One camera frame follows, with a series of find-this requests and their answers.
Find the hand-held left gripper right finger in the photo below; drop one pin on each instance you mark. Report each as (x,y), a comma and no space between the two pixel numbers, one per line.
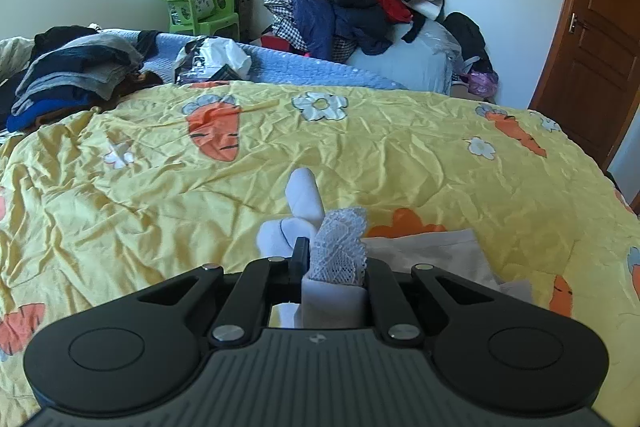
(376,284)

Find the checkered cloth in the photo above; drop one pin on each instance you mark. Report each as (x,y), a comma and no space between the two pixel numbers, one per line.
(287,29)

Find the navy jacket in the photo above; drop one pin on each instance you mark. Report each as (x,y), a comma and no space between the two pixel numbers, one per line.
(315,22)

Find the stack of folded dark clothes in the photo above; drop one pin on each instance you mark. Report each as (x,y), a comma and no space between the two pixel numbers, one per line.
(75,72)

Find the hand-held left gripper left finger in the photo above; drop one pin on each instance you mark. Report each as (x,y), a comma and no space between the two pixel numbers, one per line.
(300,259)

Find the brown wooden door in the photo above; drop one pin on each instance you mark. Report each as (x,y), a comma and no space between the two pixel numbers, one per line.
(595,57)

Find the blue quilted bedspread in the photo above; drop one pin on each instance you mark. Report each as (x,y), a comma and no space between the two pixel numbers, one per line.
(300,67)

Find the pale lavender tights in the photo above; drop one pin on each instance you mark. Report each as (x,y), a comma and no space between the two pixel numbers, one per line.
(425,252)

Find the white printed quilt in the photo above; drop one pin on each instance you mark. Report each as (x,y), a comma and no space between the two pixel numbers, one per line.
(12,54)

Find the green plastic chair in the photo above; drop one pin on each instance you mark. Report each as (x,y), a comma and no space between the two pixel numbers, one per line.
(220,9)

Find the yellow carrot-print blanket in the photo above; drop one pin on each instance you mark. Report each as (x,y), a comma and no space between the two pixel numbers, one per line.
(375,157)

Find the light blue covered bundle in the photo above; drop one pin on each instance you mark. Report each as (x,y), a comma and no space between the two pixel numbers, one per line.
(405,64)

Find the white printed plastic bag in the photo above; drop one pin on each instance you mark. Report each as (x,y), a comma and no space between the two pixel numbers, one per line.
(220,54)

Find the black hanging garment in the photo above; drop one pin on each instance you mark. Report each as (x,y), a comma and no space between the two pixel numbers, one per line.
(470,39)

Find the purple plastic bag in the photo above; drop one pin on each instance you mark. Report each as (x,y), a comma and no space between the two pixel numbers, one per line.
(482,83)

